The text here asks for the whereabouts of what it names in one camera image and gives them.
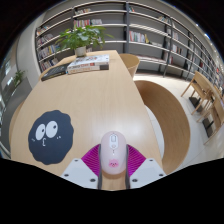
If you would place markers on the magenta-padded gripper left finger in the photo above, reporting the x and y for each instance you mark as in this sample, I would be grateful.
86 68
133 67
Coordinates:
75 171

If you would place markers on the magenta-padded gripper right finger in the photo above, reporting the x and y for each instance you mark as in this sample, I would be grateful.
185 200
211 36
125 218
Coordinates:
150 170

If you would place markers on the pink computer mouse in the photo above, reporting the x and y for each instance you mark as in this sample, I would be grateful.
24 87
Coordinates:
113 150

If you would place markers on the dark fuzzy-face mouse pad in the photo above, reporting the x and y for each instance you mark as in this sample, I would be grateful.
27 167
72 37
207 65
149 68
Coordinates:
51 150

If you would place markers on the curved wooden chair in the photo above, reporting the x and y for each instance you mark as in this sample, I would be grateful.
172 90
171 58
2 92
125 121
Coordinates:
130 63
170 123
15 120

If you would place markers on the light wooden slatted chair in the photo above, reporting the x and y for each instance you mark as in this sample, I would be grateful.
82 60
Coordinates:
215 113
200 86

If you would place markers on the black book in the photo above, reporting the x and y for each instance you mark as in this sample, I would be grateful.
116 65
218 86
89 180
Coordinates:
53 71

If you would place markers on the red-spined book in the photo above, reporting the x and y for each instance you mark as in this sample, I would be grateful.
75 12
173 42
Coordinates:
85 69

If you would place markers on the small green floor plant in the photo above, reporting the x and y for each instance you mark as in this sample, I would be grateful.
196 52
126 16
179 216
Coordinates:
18 77

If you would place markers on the white illustrated-cover book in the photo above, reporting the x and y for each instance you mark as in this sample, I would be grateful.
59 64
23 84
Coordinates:
88 60

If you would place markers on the green potted plant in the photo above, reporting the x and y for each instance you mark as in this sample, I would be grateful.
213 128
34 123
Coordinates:
81 36

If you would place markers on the grey bookshelf unit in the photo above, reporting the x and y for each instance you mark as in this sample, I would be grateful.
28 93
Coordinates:
146 33

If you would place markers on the ceiling lights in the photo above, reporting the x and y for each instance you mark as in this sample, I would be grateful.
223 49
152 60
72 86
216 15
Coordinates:
206 36

